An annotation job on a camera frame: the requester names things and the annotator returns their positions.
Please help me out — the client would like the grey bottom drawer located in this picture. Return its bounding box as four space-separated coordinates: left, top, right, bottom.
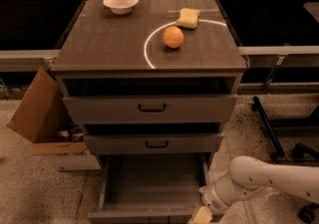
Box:
88 153 209 224

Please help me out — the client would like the grey drawer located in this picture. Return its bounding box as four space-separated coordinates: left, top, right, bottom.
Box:
63 94 237 124
88 153 209 224
85 133 223 155

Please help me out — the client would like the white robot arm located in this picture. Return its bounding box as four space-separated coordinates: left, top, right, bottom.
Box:
187 156 319 224

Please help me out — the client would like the grey middle drawer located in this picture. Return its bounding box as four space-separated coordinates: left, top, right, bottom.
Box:
85 133 223 155

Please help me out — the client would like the grey top drawer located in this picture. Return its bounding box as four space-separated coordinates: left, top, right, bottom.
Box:
63 94 237 124

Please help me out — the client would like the grey drawer cabinet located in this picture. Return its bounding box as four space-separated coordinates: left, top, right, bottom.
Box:
50 0 249 169

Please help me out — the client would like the black office chair base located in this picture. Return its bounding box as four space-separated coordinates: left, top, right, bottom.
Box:
291 142 319 224

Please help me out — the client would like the orange ball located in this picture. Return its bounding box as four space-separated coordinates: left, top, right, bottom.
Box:
162 26 184 49

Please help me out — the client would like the open cardboard box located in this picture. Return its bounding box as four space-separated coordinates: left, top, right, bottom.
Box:
7 68 101 171

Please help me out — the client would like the yellow sponge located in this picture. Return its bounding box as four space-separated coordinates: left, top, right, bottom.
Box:
176 8 200 29

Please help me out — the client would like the white bowl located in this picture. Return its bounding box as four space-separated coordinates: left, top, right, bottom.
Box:
103 0 139 15

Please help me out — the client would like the metal shelf bracket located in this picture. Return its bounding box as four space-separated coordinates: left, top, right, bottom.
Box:
264 55 287 93

